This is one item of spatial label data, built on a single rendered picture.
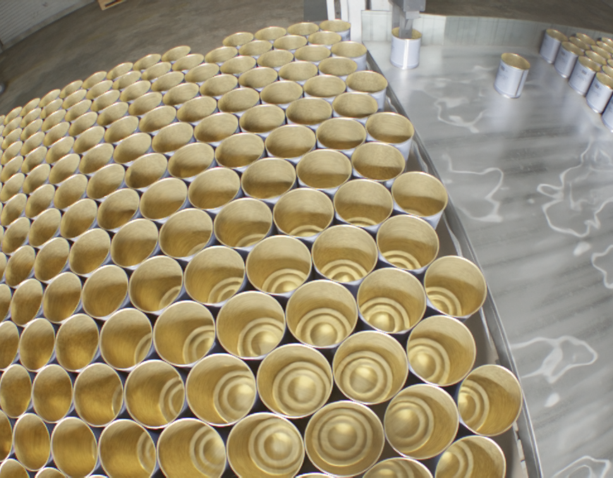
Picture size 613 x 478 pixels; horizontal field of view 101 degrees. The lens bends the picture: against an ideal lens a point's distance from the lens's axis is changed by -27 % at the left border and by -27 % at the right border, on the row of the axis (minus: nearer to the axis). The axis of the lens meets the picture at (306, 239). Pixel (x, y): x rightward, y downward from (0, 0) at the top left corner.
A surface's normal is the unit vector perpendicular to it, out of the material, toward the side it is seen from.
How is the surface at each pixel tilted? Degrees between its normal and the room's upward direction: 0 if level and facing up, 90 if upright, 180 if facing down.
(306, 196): 90
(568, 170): 0
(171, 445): 92
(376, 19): 90
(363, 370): 2
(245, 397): 2
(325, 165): 90
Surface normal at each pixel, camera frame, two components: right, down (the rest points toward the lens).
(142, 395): 0.99, -0.10
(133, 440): 0.97, 0.17
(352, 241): -0.40, 0.80
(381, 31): -0.14, 0.85
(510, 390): -0.98, 0.18
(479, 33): 0.15, 0.83
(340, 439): -0.07, -0.52
